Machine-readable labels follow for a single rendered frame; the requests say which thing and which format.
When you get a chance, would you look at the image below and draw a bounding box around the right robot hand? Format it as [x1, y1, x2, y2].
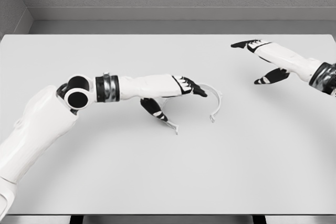
[230, 39, 298, 86]

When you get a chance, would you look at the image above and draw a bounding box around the thin white pipe clamp half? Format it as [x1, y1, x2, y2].
[159, 95, 182, 135]
[197, 83, 224, 123]

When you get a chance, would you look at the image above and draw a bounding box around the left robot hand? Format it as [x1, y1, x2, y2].
[139, 73, 208, 123]

